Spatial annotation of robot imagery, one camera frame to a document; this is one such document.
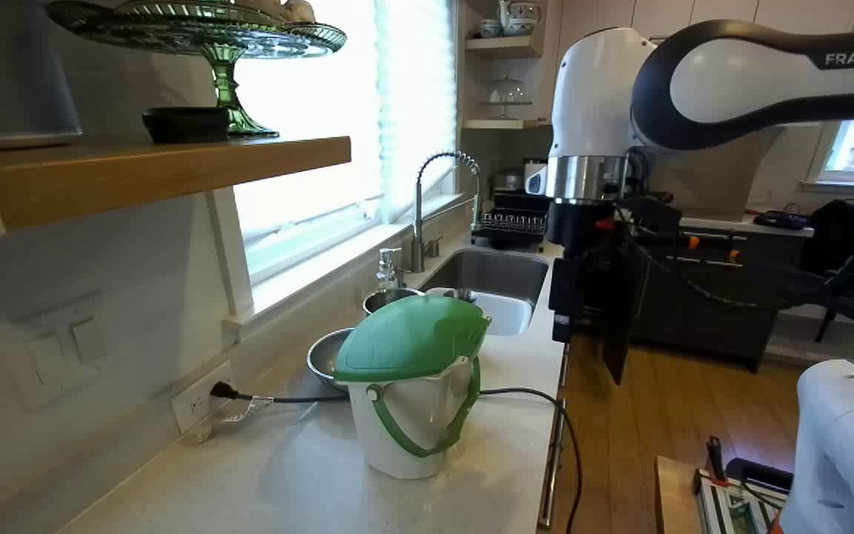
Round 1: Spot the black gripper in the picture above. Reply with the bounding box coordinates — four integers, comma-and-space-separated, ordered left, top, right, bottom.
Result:
546, 200, 638, 346

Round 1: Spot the green bin lid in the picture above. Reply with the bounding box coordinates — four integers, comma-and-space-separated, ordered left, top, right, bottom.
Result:
332, 295, 495, 387

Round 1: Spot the open kitchen shelf unit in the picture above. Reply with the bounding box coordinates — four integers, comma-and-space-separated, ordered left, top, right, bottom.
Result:
458, 0, 559, 136

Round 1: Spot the steel kitchen sink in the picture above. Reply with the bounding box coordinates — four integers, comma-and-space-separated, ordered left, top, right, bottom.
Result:
417, 246, 553, 338

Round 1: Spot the dark kitchen cabinet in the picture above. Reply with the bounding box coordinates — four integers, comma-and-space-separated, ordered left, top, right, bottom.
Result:
632, 221, 805, 375

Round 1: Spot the chrome kitchen faucet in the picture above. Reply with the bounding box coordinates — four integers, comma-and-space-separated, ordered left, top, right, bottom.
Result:
408, 150, 486, 277

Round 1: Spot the clear soap bottle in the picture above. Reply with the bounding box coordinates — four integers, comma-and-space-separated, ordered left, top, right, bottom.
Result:
375, 246, 405, 295

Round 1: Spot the small steel bowl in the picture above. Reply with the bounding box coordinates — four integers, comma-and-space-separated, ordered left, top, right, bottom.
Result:
359, 285, 430, 319

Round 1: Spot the white window blind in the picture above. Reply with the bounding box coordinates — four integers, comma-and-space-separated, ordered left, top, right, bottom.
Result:
369, 0, 458, 227

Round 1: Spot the wide steel mixing bowl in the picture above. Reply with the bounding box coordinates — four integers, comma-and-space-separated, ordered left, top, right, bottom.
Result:
301, 328, 359, 387

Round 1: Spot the tool tray with parts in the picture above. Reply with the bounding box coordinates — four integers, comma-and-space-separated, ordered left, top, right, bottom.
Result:
690, 433, 796, 534

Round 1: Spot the green glass cake stand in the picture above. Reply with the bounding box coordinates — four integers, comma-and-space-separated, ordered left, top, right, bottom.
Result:
43, 0, 349, 142

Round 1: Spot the small black bowl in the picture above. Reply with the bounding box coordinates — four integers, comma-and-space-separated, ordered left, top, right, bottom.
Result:
138, 104, 234, 150

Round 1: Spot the grey ceramic vessel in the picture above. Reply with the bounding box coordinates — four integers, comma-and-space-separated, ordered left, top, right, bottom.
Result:
0, 0, 86, 153

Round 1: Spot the white bin with green handle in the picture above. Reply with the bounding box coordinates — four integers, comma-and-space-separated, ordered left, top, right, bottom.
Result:
343, 354, 486, 485

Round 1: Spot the black power cable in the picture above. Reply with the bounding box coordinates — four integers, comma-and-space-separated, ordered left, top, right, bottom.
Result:
206, 381, 583, 534

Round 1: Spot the white wall outlet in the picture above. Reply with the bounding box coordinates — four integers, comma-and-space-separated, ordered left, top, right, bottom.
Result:
168, 363, 242, 445

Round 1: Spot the wooden wall shelf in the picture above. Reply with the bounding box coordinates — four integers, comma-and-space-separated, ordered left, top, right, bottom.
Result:
0, 135, 351, 236

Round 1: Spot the white light switch plate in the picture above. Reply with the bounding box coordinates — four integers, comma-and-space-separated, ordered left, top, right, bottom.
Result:
0, 295, 113, 411

